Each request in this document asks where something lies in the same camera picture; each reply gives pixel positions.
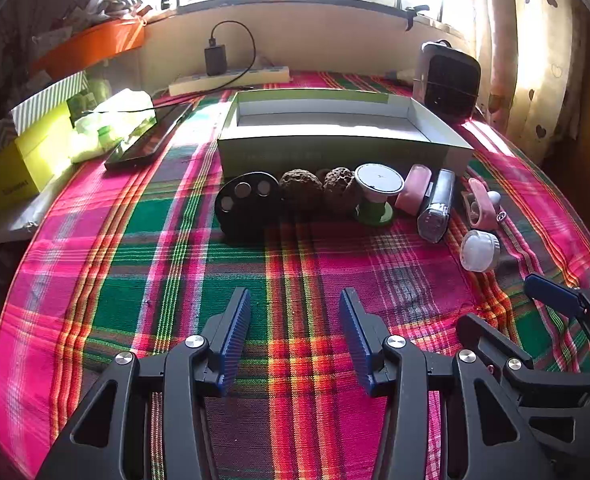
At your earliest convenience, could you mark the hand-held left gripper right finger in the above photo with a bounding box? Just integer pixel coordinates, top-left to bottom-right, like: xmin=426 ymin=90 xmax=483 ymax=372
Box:
xmin=339 ymin=287 xmax=558 ymax=480

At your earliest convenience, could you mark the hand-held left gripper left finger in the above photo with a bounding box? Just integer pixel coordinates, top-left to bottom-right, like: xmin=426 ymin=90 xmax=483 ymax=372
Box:
xmin=35 ymin=287 xmax=252 ymax=480

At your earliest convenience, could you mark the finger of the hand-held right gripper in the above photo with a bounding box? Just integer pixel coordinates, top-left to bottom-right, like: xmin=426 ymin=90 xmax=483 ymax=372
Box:
xmin=456 ymin=312 xmax=590 ymax=461
xmin=523 ymin=274 xmax=590 ymax=356

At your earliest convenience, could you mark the white ribbed round container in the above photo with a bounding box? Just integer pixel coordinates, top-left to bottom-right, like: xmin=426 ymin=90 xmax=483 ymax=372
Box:
xmin=461 ymin=229 xmax=500 ymax=273

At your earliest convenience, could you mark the pink silicone holder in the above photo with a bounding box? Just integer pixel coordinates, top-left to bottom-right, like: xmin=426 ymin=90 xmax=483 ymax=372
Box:
xmin=462 ymin=176 xmax=503 ymax=231

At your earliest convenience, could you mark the black round disc with holes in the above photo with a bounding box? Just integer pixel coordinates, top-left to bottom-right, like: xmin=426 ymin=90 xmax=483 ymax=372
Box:
xmin=214 ymin=170 xmax=283 ymax=241

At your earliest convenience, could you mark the black flashlight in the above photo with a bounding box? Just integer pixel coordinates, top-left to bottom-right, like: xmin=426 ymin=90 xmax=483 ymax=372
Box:
xmin=416 ymin=169 xmax=456 ymax=245

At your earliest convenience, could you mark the brown walnut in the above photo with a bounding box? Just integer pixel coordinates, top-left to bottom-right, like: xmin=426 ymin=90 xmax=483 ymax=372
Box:
xmin=322 ymin=166 xmax=361 ymax=211
xmin=278 ymin=168 xmax=324 ymax=208

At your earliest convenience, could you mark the pink rounded case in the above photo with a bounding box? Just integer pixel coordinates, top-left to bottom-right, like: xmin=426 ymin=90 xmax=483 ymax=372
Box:
xmin=394 ymin=163 xmax=433 ymax=213

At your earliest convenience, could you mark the white-topped green spool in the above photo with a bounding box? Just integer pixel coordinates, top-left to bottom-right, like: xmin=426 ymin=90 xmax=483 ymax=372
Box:
xmin=352 ymin=162 xmax=406 ymax=226

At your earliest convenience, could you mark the grey-green cardboard box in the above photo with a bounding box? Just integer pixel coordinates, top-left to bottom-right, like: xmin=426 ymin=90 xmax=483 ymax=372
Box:
xmin=216 ymin=88 xmax=474 ymax=181

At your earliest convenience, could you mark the plaid tablecloth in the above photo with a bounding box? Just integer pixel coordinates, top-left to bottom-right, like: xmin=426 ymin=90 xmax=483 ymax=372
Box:
xmin=0 ymin=71 xmax=590 ymax=480

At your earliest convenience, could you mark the black smartphone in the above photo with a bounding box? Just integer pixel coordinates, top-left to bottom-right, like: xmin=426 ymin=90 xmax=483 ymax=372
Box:
xmin=104 ymin=102 xmax=194 ymax=171

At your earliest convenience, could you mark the grey portable fan heater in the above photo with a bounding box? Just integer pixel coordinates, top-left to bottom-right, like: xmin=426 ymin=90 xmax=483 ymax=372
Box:
xmin=413 ymin=40 xmax=482 ymax=123

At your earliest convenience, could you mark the heart-print curtain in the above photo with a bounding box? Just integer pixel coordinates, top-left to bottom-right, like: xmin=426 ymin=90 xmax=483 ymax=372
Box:
xmin=467 ymin=0 xmax=590 ymax=161

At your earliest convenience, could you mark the plastic bag with green bottles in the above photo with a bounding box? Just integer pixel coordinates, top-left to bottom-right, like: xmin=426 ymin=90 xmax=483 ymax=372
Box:
xmin=70 ymin=89 xmax=156 ymax=163

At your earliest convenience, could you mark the yellow-green box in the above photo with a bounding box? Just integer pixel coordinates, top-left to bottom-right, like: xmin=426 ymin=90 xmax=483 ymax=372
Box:
xmin=0 ymin=102 xmax=76 ymax=211

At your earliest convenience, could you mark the white power strip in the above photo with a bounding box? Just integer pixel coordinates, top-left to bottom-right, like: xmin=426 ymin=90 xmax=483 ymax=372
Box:
xmin=168 ymin=66 xmax=292 ymax=97

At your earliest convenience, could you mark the black charger adapter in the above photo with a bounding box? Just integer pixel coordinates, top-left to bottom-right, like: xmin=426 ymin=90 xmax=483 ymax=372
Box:
xmin=204 ymin=35 xmax=228 ymax=77

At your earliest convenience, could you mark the green packet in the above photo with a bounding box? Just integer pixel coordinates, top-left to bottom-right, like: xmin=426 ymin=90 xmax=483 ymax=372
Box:
xmin=66 ymin=79 xmax=112 ymax=113

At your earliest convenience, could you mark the striped white box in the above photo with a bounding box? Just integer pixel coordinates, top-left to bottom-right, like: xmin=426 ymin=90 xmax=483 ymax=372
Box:
xmin=10 ymin=71 xmax=88 ymax=133

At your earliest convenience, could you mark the black window hook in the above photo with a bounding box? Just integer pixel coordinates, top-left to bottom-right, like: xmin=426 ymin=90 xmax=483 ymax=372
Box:
xmin=405 ymin=5 xmax=431 ymax=31

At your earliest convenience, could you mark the orange tray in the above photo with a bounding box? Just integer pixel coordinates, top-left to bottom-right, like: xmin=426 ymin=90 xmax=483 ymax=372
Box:
xmin=30 ymin=19 xmax=146 ymax=78

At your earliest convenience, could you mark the black charger cable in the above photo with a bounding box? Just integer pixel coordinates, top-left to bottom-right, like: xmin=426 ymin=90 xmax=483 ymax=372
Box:
xmin=211 ymin=21 xmax=257 ymax=86

